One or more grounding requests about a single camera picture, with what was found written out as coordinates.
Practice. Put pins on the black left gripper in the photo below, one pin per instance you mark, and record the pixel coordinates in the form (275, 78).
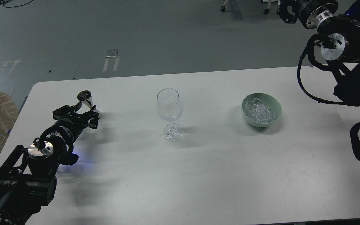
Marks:
(73, 123)

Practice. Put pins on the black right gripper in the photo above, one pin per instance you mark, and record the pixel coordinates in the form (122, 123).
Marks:
(311, 13)

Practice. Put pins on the steel double jigger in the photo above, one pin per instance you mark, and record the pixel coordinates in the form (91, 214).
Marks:
(85, 97)

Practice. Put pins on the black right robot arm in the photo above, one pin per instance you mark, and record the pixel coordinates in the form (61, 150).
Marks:
(335, 48)

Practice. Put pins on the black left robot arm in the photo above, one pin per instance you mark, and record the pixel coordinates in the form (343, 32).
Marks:
(28, 176)

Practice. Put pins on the clear wine glass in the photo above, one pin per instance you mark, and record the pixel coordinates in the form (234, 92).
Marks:
(169, 108)

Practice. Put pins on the pile of ice cubes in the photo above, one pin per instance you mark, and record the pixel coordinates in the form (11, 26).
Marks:
(257, 111)

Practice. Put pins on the chair caster wheel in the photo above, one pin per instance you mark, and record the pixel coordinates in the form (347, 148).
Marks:
(223, 7)

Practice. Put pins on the green bowl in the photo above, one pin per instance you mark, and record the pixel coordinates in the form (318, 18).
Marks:
(269, 101)

